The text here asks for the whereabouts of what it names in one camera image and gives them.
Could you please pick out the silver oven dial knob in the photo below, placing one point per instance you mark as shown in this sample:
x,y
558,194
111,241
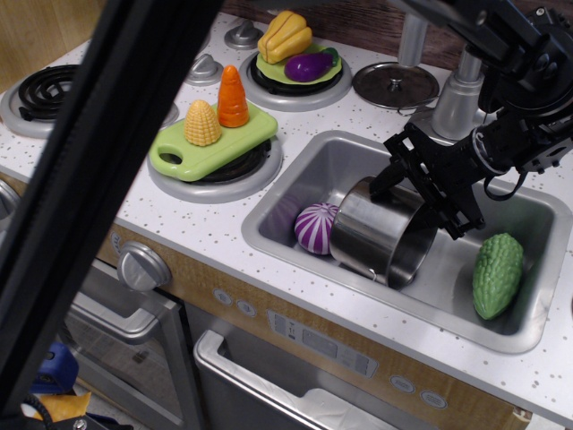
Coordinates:
x,y
140,268

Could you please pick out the green toy cutting board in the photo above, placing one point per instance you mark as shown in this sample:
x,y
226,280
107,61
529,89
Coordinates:
x,y
172,155

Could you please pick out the yellow cloth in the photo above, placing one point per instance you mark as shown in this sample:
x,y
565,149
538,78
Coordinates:
x,y
63,406

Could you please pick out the silver pot lid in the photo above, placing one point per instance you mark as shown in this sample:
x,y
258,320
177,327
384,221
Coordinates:
x,y
396,87

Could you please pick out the silver stove knob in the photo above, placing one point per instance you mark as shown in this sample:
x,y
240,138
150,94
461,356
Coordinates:
x,y
205,71
245,36

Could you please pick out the front right stove burner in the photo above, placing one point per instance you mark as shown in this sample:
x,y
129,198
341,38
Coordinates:
x,y
236,180

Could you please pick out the yellow toy bell pepper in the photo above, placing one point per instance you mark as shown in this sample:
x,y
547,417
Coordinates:
x,y
288,35

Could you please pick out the front left stove burner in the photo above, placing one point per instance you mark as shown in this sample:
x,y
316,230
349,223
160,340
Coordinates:
x,y
30,108

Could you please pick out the toy oven door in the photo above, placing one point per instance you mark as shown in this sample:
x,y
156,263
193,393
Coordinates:
x,y
132,350

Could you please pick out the orange toy carrot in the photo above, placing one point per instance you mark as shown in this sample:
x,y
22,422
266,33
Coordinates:
x,y
232,107

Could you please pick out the back right stove burner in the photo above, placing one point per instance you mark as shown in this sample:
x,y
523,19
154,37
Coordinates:
x,y
274,95

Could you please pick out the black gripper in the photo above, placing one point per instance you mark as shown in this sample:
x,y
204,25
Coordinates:
x,y
443,175

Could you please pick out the green toy bitter melon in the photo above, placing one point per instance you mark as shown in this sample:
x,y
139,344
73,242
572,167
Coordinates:
x,y
497,275

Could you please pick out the blue plastic clamp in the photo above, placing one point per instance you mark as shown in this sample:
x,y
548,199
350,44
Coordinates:
x,y
58,371

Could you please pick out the stove burner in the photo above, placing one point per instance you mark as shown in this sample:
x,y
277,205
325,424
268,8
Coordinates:
x,y
236,180
274,95
30,108

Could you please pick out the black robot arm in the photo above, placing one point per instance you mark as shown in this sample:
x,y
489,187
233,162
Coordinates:
x,y
527,86

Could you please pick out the yellow toy corn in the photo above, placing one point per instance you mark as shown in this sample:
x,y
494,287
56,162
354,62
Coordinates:
x,y
201,125

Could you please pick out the purple striped toy onion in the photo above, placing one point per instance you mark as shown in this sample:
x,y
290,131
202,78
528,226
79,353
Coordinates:
x,y
313,226

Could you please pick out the purple toy eggplant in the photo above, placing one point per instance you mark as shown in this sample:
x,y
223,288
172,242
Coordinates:
x,y
309,67

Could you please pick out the stainless steel sink basin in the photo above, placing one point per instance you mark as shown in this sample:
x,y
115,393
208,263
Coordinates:
x,y
440,290

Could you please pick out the silver toy faucet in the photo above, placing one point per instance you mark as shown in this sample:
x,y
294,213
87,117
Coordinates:
x,y
456,113

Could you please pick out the stainless steel pot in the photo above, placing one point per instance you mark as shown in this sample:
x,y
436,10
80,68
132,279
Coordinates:
x,y
385,241

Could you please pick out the black foreground pole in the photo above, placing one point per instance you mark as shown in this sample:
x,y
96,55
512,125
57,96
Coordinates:
x,y
134,66

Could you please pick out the green toy plate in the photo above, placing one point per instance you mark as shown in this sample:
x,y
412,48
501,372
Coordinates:
x,y
275,72

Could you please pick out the toy dishwasher door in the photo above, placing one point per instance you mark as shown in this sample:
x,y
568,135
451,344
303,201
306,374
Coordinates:
x,y
249,384

